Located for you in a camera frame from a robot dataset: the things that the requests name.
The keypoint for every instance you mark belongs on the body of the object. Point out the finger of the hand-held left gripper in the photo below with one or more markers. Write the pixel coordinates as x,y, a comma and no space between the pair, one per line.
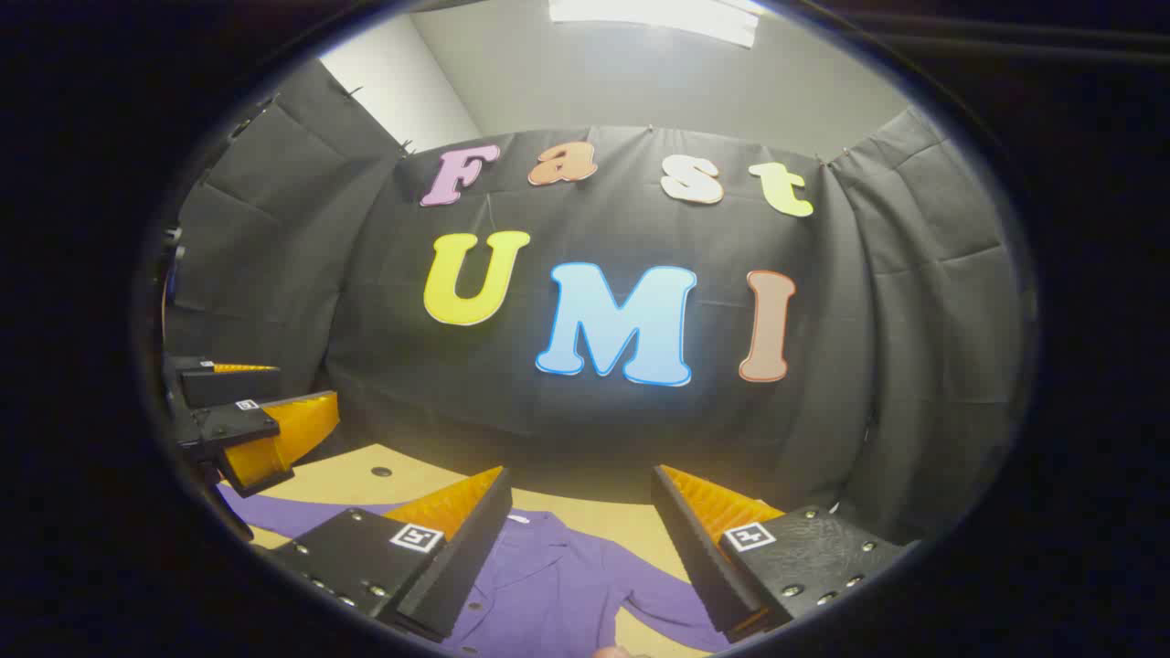
228,386
233,425

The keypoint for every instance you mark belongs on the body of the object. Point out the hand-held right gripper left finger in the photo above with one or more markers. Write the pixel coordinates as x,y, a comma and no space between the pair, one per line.
466,557

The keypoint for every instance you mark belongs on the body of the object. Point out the black backdrop cloth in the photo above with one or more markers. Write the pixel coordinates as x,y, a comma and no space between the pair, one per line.
567,420

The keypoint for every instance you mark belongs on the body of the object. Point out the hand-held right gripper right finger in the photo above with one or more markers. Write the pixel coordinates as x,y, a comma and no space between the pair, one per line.
695,548

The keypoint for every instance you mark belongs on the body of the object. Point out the purple button shirt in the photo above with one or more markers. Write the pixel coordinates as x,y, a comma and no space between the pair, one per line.
548,585

